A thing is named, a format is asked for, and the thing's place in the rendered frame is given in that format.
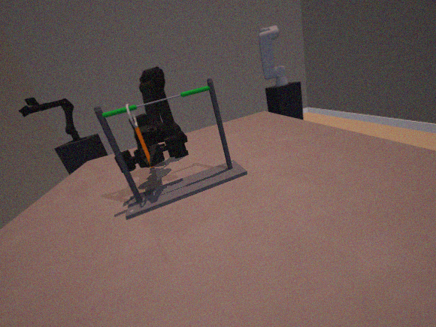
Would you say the orange handle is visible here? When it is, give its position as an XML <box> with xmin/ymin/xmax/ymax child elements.
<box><xmin>126</xmin><ymin>104</ymin><xmax>150</xmax><ymax>164</ymax></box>

